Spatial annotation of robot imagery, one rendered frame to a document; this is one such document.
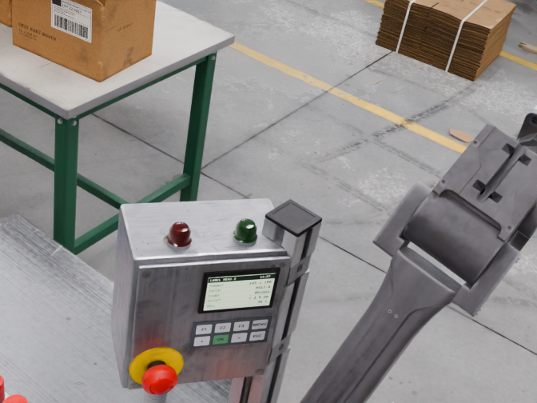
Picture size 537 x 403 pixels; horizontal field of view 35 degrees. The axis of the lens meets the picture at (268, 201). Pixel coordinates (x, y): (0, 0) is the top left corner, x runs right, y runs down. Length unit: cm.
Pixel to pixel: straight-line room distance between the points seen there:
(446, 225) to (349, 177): 305
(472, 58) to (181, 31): 236
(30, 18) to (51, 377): 137
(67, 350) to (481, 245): 105
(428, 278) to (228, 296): 24
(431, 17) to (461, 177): 420
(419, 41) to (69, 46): 280
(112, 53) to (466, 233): 195
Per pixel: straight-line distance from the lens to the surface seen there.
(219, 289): 87
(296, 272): 90
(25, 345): 165
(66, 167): 259
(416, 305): 74
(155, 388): 92
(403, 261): 74
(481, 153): 76
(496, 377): 304
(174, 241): 84
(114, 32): 255
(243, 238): 86
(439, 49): 497
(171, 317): 89
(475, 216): 74
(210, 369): 96
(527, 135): 122
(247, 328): 92
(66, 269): 180
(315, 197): 358
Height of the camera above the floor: 201
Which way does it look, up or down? 35 degrees down
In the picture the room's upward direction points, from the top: 11 degrees clockwise
